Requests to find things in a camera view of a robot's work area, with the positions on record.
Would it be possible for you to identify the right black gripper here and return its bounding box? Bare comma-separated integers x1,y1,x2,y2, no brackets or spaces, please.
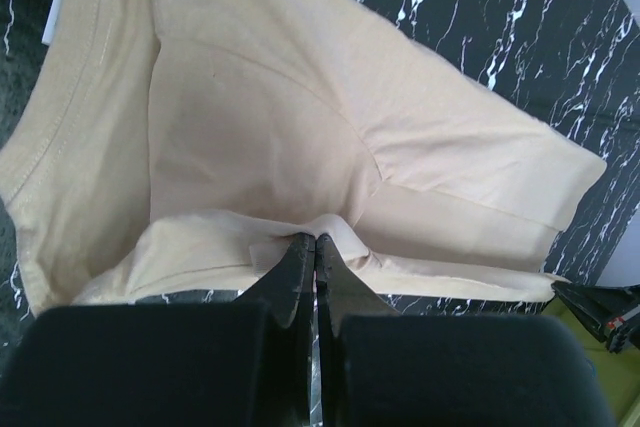
552,281,639,354

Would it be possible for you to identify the olive green plastic bin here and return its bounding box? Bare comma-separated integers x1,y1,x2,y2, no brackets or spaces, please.
542,299,639,426

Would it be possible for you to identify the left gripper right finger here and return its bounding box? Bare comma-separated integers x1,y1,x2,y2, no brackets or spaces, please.
315,235,615,426

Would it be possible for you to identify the beige t shirt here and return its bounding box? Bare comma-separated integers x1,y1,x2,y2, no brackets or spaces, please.
1,0,606,314

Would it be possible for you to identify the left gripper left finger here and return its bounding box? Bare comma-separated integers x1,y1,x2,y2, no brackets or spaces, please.
1,234,315,426

